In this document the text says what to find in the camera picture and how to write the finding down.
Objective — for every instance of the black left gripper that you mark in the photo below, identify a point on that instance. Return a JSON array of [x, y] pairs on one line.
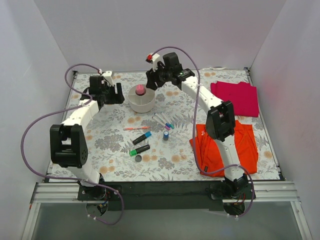
[[113, 94]]

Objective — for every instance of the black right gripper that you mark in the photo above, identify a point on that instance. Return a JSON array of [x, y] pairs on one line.
[[155, 77]]

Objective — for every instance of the pink capped glue bottle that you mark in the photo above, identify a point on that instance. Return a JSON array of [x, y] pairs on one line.
[[140, 90]]

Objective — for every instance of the white round desk organizer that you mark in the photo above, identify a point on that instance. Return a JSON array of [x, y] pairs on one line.
[[141, 104]]

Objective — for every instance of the black highlighter blue cap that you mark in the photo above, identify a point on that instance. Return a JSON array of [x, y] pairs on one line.
[[141, 138]]

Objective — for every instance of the white marker purple cap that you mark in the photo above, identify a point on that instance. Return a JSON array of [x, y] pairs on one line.
[[160, 122]]

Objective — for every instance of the white marker teal cap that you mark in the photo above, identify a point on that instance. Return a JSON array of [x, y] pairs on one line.
[[167, 120]]

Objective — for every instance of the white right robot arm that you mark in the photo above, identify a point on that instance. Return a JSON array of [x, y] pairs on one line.
[[220, 121]]

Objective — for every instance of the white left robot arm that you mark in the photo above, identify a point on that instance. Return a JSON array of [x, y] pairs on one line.
[[68, 146]]

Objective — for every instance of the orange pink pen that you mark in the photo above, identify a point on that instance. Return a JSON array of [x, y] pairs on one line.
[[136, 128]]

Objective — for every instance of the black highlighter green cap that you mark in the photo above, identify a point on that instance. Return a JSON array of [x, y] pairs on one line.
[[139, 150]]

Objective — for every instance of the blue capped small jar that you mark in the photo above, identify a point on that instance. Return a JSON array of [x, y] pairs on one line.
[[166, 135]]

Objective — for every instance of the grey round cap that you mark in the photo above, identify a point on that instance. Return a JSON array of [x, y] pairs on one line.
[[138, 158]]

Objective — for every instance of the magenta folded cloth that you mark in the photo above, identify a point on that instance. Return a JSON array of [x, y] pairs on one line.
[[243, 96]]

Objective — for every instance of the orange folded shorts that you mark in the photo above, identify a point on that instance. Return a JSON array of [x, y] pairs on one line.
[[214, 155]]

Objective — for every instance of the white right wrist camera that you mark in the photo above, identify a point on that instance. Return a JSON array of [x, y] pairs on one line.
[[153, 58]]

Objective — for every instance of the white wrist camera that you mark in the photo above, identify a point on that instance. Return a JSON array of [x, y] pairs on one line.
[[153, 58], [107, 77]]

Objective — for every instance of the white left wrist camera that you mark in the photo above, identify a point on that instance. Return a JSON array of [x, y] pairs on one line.
[[107, 77]]

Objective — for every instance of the aluminium frame rail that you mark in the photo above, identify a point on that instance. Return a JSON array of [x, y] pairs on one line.
[[167, 210]]

